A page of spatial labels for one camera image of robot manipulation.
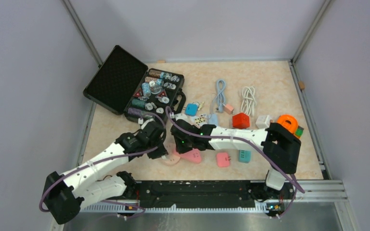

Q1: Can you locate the pink triangular power strip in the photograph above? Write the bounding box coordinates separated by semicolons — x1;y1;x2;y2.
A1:
173;149;202;164

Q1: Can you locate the blue small block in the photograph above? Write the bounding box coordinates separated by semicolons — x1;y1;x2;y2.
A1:
185;103;198;116

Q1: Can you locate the grey-blue power strip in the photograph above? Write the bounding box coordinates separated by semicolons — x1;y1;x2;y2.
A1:
207;114;219;126

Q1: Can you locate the pink square adapter plug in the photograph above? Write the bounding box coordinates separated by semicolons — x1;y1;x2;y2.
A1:
216;152;231;167

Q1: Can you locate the red cube socket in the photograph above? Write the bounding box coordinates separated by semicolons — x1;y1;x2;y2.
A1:
232;113;251;129

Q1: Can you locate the teal power strip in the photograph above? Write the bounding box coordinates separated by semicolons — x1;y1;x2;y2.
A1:
238;150;251;164

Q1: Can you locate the white tiger cube socket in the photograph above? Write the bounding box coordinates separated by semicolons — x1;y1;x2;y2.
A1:
255;115;272;129

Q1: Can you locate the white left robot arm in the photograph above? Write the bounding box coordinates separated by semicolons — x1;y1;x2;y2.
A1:
39;115;166;224

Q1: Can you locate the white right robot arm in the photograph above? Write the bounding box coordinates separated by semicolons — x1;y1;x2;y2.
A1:
171;119;304;198

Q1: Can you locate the pale pink round socket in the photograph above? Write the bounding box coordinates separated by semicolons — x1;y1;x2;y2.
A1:
162;143;181;166

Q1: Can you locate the pink usb charger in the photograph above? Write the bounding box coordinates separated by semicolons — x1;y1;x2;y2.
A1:
224;104;234;115

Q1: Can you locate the black poker chip case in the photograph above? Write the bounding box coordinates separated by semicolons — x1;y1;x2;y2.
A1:
83;45;186;121

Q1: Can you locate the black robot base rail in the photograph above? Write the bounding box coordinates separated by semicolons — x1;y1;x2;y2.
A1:
105;180;296;209

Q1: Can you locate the light blue coiled cable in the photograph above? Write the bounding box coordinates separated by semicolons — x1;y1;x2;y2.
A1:
211;79;227;114

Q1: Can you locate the white coiled cable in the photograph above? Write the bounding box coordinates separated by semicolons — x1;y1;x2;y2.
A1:
239;86;257;117

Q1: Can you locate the orange ring toy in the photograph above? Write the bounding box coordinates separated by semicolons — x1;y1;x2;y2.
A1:
277;114;299;134

